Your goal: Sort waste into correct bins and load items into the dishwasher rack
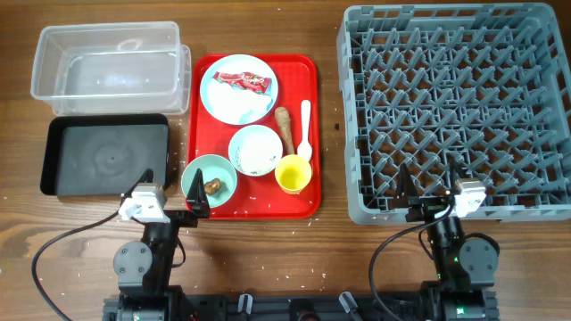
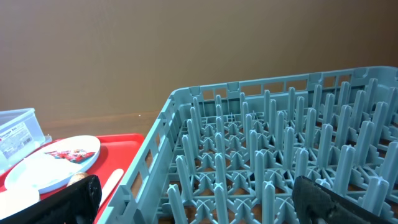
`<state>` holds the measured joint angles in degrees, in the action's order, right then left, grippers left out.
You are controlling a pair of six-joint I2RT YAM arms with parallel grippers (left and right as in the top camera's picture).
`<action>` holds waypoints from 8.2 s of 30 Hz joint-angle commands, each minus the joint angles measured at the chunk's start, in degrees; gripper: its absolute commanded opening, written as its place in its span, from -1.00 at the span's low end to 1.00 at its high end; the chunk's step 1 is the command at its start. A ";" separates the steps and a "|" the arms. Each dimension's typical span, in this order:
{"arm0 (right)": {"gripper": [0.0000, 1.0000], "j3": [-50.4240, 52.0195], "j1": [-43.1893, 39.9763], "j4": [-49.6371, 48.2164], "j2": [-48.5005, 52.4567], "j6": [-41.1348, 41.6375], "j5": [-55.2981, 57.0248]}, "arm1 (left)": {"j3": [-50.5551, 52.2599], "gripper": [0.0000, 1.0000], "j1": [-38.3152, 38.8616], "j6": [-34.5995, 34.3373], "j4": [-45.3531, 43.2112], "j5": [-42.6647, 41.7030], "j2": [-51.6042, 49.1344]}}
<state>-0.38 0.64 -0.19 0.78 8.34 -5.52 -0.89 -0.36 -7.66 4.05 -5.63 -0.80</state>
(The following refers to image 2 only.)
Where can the brown root vegetable piece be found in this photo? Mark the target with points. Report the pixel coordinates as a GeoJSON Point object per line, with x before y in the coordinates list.
{"type": "Point", "coordinates": [77, 177]}

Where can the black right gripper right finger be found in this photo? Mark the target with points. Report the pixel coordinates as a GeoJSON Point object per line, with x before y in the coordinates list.
{"type": "Point", "coordinates": [313, 201]}

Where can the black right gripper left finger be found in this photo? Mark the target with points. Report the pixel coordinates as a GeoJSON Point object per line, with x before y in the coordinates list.
{"type": "Point", "coordinates": [76, 204]}

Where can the grey-blue dishwasher rack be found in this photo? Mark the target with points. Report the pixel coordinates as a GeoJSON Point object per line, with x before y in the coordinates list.
{"type": "Point", "coordinates": [230, 152]}

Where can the large pale blue plate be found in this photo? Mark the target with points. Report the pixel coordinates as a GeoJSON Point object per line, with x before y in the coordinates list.
{"type": "Point", "coordinates": [44, 172]}

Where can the white plastic spoon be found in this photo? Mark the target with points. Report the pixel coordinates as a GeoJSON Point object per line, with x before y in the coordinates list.
{"type": "Point", "coordinates": [110, 184]}

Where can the red snack wrapper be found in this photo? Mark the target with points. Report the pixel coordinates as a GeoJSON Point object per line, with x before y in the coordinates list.
{"type": "Point", "coordinates": [76, 156]}

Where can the clear plastic waste bin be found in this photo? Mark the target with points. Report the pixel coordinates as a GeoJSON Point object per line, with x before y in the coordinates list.
{"type": "Point", "coordinates": [21, 134]}

